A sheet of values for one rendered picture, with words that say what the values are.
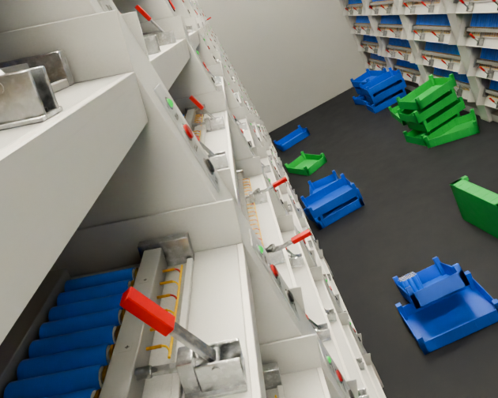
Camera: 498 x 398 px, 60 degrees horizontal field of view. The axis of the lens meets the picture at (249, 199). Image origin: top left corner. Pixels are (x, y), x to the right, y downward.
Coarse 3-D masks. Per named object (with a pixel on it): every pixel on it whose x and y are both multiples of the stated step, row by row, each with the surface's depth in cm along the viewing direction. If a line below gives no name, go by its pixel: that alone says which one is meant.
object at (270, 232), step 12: (240, 168) 115; (252, 168) 115; (252, 180) 113; (264, 180) 112; (264, 204) 98; (252, 216) 93; (264, 216) 92; (264, 228) 87; (276, 228) 86; (264, 240) 83; (276, 240) 82; (288, 264) 74; (288, 276) 70; (300, 288) 59; (300, 300) 60
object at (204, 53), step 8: (176, 0) 162; (176, 8) 163; (184, 8) 163; (184, 16) 164; (200, 40) 168; (200, 48) 169; (200, 56) 170; (208, 56) 171; (208, 64) 172; (224, 80) 174; (232, 96) 177; (232, 104) 178; (256, 144) 186; (272, 168) 190; (312, 240) 206
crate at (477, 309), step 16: (464, 272) 164; (464, 288) 167; (480, 288) 159; (400, 304) 166; (432, 304) 169; (448, 304) 165; (464, 304) 161; (480, 304) 158; (496, 304) 146; (416, 320) 166; (432, 320) 162; (448, 320) 159; (464, 320) 156; (480, 320) 148; (496, 320) 149; (416, 336) 150; (432, 336) 156; (448, 336) 150; (464, 336) 150
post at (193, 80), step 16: (112, 0) 98; (128, 0) 98; (144, 0) 99; (160, 0) 99; (160, 16) 100; (192, 48) 105; (192, 64) 105; (176, 80) 106; (192, 80) 106; (208, 80) 106; (176, 96) 107; (240, 144) 113; (272, 192) 119; (304, 256) 127; (336, 304) 135
